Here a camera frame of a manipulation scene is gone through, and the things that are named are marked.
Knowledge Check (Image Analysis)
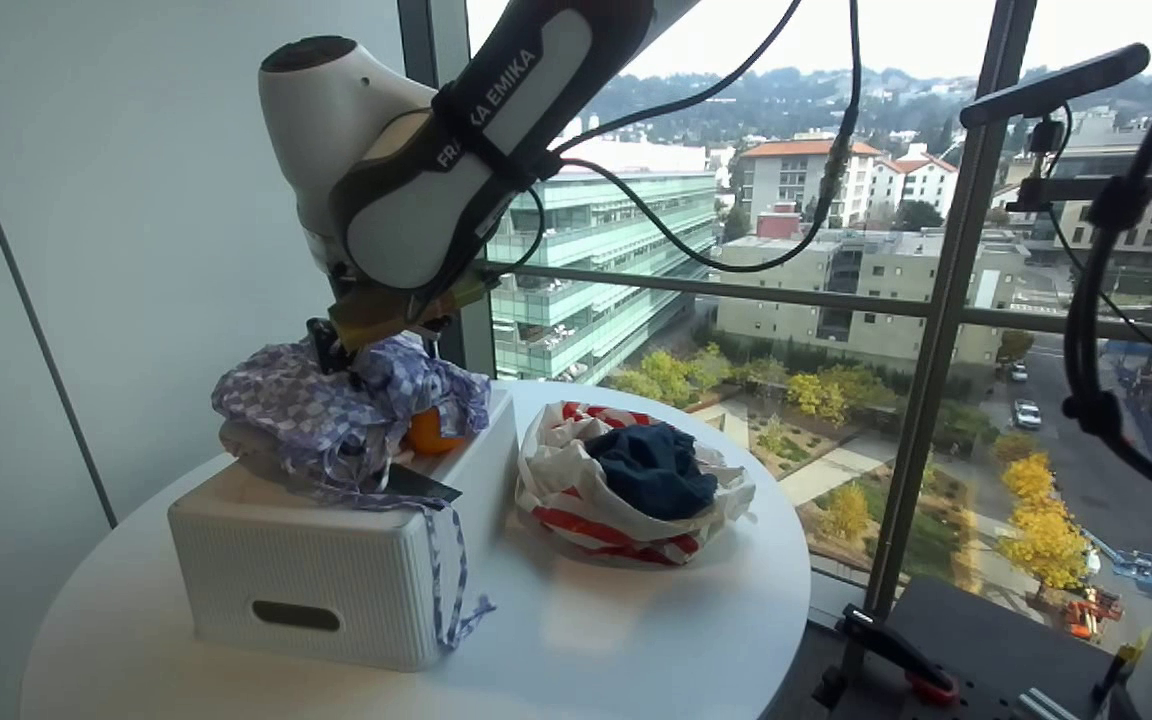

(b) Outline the white plastic storage box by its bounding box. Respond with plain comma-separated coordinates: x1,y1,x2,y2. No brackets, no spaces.
163,386,521,676

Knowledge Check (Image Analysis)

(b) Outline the window guard rail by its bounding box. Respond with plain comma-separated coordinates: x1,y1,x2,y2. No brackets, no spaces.
467,256,1152,345

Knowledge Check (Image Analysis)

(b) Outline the black yellow tool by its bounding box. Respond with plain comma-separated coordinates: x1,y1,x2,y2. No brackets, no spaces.
1086,643,1149,720

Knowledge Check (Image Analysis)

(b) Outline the black clamp with red handle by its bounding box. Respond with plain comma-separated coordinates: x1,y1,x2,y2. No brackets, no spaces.
813,599,969,712

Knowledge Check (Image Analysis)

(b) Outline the dark navy garment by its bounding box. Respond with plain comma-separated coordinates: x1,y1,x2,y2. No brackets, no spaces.
583,422,724,523

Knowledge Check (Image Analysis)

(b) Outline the black camera boom bar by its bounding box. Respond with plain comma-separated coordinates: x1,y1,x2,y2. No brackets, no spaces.
958,42,1152,131

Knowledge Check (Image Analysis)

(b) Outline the orange fruit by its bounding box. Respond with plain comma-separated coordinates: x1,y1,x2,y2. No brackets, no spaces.
403,405,464,466

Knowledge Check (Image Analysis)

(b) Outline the purple white checkered cloth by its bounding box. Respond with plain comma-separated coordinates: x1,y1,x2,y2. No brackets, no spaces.
210,333,502,661

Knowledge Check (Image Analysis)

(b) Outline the thick black cable hose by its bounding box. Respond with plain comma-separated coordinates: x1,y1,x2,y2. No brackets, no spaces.
1062,5,1152,519

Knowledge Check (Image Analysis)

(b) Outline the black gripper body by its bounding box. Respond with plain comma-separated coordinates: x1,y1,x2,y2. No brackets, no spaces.
306,314,364,376

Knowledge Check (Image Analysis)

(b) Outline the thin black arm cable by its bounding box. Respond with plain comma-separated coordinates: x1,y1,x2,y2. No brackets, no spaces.
502,0,867,282

